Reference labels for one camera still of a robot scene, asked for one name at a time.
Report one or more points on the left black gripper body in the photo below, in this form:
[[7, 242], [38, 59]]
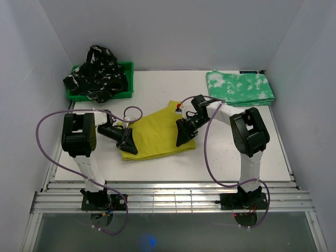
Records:
[[114, 134]]

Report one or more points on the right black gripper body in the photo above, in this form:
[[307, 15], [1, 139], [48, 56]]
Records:
[[196, 122]]

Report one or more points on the yellow trousers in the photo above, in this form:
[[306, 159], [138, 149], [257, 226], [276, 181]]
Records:
[[155, 135]]

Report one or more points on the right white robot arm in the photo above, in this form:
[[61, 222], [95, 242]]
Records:
[[250, 137]]

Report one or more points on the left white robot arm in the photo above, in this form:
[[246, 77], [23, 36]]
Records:
[[79, 140]]

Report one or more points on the green white tie-dye folded garment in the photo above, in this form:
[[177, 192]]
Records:
[[240, 90]]

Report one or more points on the black white patterned garment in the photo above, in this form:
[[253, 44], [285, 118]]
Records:
[[100, 78]]

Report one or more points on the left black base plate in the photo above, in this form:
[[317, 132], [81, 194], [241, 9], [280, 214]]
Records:
[[113, 202]]

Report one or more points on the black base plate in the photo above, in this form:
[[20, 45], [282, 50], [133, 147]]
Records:
[[113, 202], [232, 201]]

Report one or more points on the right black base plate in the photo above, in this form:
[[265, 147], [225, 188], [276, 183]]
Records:
[[232, 201]]

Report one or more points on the aluminium rail frame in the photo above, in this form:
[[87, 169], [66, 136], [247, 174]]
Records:
[[159, 197]]

